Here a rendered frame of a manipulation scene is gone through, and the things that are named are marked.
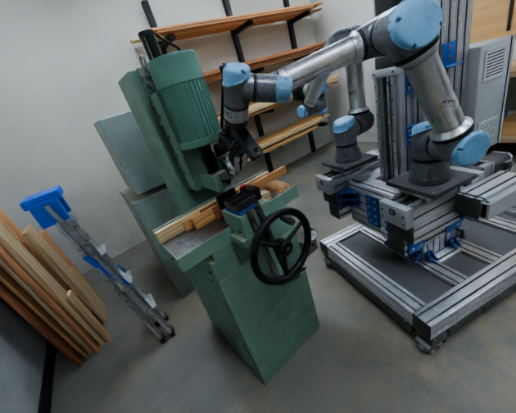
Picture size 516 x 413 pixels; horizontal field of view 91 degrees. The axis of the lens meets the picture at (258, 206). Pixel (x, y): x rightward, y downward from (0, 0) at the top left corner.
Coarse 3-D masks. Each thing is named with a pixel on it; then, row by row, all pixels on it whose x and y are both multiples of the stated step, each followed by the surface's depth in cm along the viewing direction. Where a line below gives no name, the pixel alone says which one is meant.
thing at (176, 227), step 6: (264, 174) 124; (252, 180) 121; (198, 210) 106; (186, 216) 104; (174, 222) 102; (180, 222) 103; (162, 228) 100; (168, 228) 100; (174, 228) 102; (180, 228) 103; (156, 234) 98; (162, 234) 99; (168, 234) 100; (174, 234) 102; (162, 240) 99
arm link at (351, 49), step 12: (372, 24) 75; (360, 36) 76; (324, 48) 79; (336, 48) 78; (348, 48) 78; (360, 48) 78; (372, 48) 77; (300, 60) 80; (312, 60) 79; (324, 60) 78; (336, 60) 79; (348, 60) 80; (360, 60) 81; (276, 72) 80; (288, 72) 79; (300, 72) 79; (312, 72) 80; (324, 72) 81; (300, 84) 82
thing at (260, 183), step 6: (282, 168) 128; (270, 174) 124; (276, 174) 126; (282, 174) 129; (258, 180) 121; (264, 180) 122; (270, 180) 125; (258, 186) 121; (264, 186) 123; (192, 216) 104; (186, 222) 102; (186, 228) 102
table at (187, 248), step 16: (272, 192) 114; (288, 192) 112; (272, 208) 108; (208, 224) 103; (224, 224) 99; (272, 224) 97; (176, 240) 98; (192, 240) 95; (208, 240) 92; (224, 240) 96; (240, 240) 91; (176, 256) 88; (192, 256) 89
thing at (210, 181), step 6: (204, 174) 108; (210, 174) 105; (216, 174) 103; (222, 174) 103; (204, 180) 110; (210, 180) 104; (216, 180) 102; (204, 186) 113; (210, 186) 107; (216, 186) 103; (222, 186) 104; (228, 186) 106
